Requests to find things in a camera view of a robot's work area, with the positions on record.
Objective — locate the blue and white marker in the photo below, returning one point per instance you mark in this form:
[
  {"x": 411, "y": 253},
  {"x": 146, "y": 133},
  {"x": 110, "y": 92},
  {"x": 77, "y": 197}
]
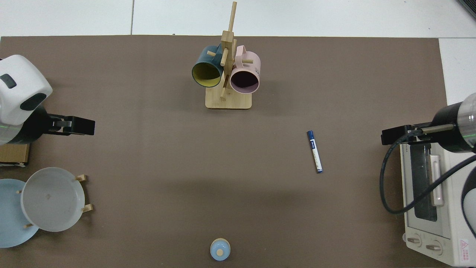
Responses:
[{"x": 315, "y": 150}]

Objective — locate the wooden plate rack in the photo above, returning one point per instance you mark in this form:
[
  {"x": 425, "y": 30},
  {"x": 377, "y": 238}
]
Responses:
[{"x": 82, "y": 178}]

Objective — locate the grey plate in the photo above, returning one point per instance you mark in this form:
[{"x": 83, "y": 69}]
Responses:
[{"x": 52, "y": 201}]

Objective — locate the light blue plate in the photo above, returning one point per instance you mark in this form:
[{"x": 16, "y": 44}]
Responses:
[{"x": 11, "y": 216}]

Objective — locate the pale toaster oven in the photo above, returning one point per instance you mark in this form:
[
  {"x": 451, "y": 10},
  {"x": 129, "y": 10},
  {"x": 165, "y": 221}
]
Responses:
[{"x": 452, "y": 223}]

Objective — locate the brown table cloth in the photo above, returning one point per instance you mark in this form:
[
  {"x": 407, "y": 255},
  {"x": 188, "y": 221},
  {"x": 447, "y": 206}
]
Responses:
[{"x": 148, "y": 149}]

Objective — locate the dark grey panel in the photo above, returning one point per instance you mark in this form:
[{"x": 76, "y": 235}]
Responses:
[{"x": 470, "y": 5}]

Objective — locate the dark teal mug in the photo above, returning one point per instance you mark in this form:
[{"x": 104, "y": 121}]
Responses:
[{"x": 202, "y": 57}]

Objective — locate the wooden cup stand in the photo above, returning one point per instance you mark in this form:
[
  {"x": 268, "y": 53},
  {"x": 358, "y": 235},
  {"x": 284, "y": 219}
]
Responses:
[{"x": 228, "y": 102}]

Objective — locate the pink mug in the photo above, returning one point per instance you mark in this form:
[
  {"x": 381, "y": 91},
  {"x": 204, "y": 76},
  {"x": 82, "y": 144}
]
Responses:
[{"x": 244, "y": 82}]

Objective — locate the small blue round thing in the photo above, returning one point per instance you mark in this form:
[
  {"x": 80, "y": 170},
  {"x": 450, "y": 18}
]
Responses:
[{"x": 220, "y": 247}]

